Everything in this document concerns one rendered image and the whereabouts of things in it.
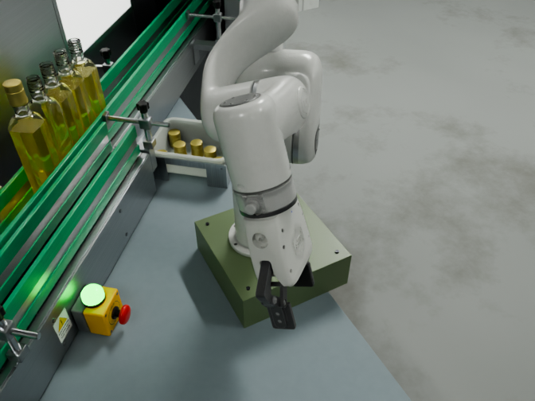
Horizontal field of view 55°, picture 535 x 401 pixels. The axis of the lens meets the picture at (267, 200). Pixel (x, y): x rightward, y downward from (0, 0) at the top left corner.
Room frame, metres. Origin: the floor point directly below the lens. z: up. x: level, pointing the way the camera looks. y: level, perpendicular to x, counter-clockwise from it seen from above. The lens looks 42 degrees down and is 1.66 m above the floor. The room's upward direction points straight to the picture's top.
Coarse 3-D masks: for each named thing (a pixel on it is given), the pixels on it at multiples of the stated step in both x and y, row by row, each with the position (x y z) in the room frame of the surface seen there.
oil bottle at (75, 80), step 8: (72, 72) 1.05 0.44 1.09; (64, 80) 1.03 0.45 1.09; (72, 80) 1.03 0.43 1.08; (80, 80) 1.05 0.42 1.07; (72, 88) 1.02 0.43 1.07; (80, 88) 1.04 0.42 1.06; (80, 96) 1.04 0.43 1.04; (88, 96) 1.07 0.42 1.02; (80, 104) 1.03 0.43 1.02; (88, 104) 1.06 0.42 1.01; (80, 112) 1.02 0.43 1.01; (88, 112) 1.05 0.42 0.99; (80, 120) 1.02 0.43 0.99; (88, 120) 1.04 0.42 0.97
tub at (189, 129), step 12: (168, 120) 1.24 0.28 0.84; (180, 120) 1.24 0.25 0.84; (192, 120) 1.24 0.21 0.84; (156, 132) 1.18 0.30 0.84; (180, 132) 1.24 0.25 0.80; (192, 132) 1.23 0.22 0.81; (204, 132) 1.23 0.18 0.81; (156, 144) 1.15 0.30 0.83; (168, 144) 1.21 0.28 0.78; (204, 144) 1.22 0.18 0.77; (216, 144) 1.22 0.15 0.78; (168, 156) 1.08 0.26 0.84; (180, 156) 1.07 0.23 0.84; (192, 156) 1.07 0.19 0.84; (204, 156) 1.17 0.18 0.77
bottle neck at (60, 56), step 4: (56, 52) 1.06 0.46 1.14; (60, 52) 1.06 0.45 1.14; (64, 52) 1.05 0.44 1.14; (56, 56) 1.04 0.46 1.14; (60, 56) 1.04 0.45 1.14; (64, 56) 1.04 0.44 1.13; (56, 60) 1.04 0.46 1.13; (60, 60) 1.04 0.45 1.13; (64, 60) 1.04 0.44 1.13; (68, 60) 1.05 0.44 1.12; (60, 64) 1.04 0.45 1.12; (64, 64) 1.04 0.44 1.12; (68, 64) 1.05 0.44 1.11; (60, 68) 1.04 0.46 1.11; (64, 68) 1.04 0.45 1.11; (68, 68) 1.05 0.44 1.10; (60, 72) 1.04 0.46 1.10; (64, 72) 1.04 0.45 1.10; (68, 72) 1.04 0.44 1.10
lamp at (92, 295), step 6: (84, 288) 0.64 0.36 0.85; (90, 288) 0.63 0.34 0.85; (96, 288) 0.63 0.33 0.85; (102, 288) 0.64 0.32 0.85; (84, 294) 0.62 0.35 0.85; (90, 294) 0.62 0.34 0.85; (96, 294) 0.62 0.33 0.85; (102, 294) 0.63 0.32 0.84; (84, 300) 0.61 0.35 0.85; (90, 300) 0.61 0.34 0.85; (96, 300) 0.61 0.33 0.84; (102, 300) 0.62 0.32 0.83; (90, 306) 0.61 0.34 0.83; (96, 306) 0.61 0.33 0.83
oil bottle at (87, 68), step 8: (72, 64) 1.09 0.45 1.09; (80, 64) 1.09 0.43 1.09; (88, 64) 1.10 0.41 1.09; (80, 72) 1.08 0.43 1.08; (88, 72) 1.09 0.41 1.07; (96, 72) 1.12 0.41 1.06; (88, 80) 1.08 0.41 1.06; (96, 80) 1.11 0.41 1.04; (88, 88) 1.08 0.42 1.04; (96, 88) 1.10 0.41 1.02; (96, 96) 1.09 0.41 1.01; (96, 104) 1.09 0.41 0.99; (104, 104) 1.12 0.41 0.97; (96, 112) 1.08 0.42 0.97
